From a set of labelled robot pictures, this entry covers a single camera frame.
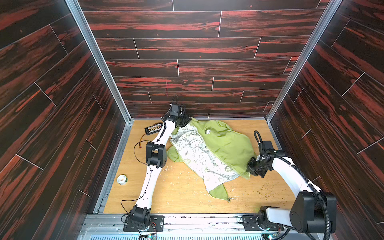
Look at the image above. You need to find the green jacket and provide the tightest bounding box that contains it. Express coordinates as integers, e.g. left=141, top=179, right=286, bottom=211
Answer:
left=167, top=119, right=255, bottom=201

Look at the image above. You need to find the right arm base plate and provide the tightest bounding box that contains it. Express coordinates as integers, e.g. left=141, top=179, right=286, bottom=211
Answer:
left=240, top=215, right=285, bottom=232

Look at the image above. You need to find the aluminium front rail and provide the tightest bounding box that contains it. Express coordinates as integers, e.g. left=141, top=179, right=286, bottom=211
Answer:
left=78, top=214, right=309, bottom=240

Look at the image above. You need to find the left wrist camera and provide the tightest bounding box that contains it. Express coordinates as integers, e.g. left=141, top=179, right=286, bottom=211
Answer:
left=167, top=95, right=184, bottom=118

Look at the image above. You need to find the red battery wire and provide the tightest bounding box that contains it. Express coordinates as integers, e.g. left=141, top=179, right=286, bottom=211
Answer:
left=133, top=122, right=167, bottom=167

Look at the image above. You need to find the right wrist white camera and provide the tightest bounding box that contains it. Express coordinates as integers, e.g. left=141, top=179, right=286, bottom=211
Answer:
left=254, top=131, right=275, bottom=158

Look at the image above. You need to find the black battery pack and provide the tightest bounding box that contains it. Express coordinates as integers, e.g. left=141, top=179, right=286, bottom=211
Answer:
left=145, top=123, right=164, bottom=136

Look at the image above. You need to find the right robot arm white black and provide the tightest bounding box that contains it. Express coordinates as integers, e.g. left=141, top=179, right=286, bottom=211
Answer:
left=247, top=153, right=337, bottom=240

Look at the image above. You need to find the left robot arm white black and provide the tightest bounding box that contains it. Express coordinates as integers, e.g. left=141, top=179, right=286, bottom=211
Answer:
left=129, top=114, right=191, bottom=229

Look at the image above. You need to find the white tape roll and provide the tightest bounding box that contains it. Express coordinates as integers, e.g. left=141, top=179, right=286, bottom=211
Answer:
left=117, top=175, right=128, bottom=185

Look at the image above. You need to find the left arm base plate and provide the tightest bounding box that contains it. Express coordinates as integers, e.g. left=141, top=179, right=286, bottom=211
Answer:
left=123, top=215, right=165, bottom=232

